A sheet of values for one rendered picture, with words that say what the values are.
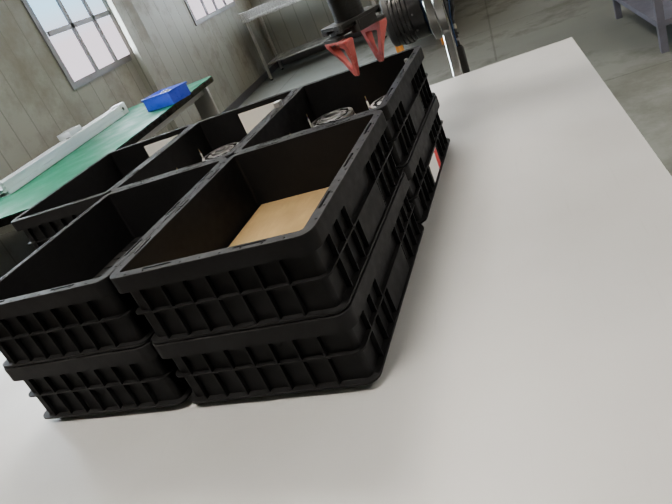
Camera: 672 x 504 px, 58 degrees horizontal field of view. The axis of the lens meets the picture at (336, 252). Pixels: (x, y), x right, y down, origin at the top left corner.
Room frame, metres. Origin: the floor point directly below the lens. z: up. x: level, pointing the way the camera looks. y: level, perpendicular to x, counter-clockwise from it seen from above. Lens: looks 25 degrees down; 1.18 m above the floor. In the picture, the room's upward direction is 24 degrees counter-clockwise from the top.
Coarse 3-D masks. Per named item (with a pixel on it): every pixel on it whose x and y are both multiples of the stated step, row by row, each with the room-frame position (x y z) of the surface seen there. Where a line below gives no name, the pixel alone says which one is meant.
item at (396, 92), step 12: (420, 48) 1.29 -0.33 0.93; (384, 60) 1.34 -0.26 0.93; (408, 60) 1.22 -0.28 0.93; (420, 60) 1.26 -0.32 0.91; (348, 72) 1.38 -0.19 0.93; (408, 72) 1.15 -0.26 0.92; (312, 84) 1.42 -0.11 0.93; (396, 84) 1.07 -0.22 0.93; (408, 84) 1.12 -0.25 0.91; (396, 96) 1.03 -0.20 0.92; (384, 108) 0.97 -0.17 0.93; (396, 108) 1.01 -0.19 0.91; (336, 120) 1.01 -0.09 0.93; (300, 132) 1.03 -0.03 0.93; (264, 144) 1.06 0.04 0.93
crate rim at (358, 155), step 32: (320, 128) 1.00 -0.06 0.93; (384, 128) 0.92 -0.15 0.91; (352, 160) 0.77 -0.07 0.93; (320, 224) 0.63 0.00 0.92; (128, 256) 0.79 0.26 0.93; (192, 256) 0.69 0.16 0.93; (224, 256) 0.65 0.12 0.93; (256, 256) 0.64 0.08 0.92; (288, 256) 0.62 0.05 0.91; (128, 288) 0.72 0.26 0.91
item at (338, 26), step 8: (328, 0) 1.16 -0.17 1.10; (336, 0) 1.15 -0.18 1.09; (344, 0) 1.15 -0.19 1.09; (352, 0) 1.15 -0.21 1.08; (360, 0) 1.17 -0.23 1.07; (336, 8) 1.15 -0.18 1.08; (344, 8) 1.15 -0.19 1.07; (352, 8) 1.15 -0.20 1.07; (360, 8) 1.15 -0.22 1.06; (368, 8) 1.17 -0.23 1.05; (376, 8) 1.16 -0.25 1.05; (336, 16) 1.16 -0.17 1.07; (344, 16) 1.15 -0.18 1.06; (352, 16) 1.15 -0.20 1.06; (360, 16) 1.14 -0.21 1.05; (336, 24) 1.16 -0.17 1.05; (344, 24) 1.13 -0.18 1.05; (352, 24) 1.14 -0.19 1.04; (328, 32) 1.17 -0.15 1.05; (336, 32) 1.14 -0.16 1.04
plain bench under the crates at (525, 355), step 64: (512, 64) 1.71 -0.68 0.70; (576, 64) 1.47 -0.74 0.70; (448, 128) 1.42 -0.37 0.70; (512, 128) 1.24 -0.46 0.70; (576, 128) 1.10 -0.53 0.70; (448, 192) 1.07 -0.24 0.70; (512, 192) 0.96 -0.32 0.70; (576, 192) 0.86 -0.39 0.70; (640, 192) 0.78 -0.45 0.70; (448, 256) 0.84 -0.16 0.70; (512, 256) 0.77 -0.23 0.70; (576, 256) 0.70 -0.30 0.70; (640, 256) 0.64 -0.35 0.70; (448, 320) 0.68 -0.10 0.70; (512, 320) 0.63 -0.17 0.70; (576, 320) 0.58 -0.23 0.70; (640, 320) 0.53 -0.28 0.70; (0, 384) 1.10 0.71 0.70; (384, 384) 0.61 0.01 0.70; (448, 384) 0.57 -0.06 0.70; (512, 384) 0.52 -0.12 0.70; (576, 384) 0.48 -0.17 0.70; (640, 384) 0.45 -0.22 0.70; (0, 448) 0.86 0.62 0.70; (64, 448) 0.78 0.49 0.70; (128, 448) 0.72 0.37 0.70; (192, 448) 0.65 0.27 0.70; (256, 448) 0.60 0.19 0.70; (320, 448) 0.55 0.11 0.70; (384, 448) 0.51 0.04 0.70; (448, 448) 0.48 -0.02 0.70; (512, 448) 0.44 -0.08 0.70; (576, 448) 0.41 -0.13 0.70; (640, 448) 0.38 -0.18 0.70
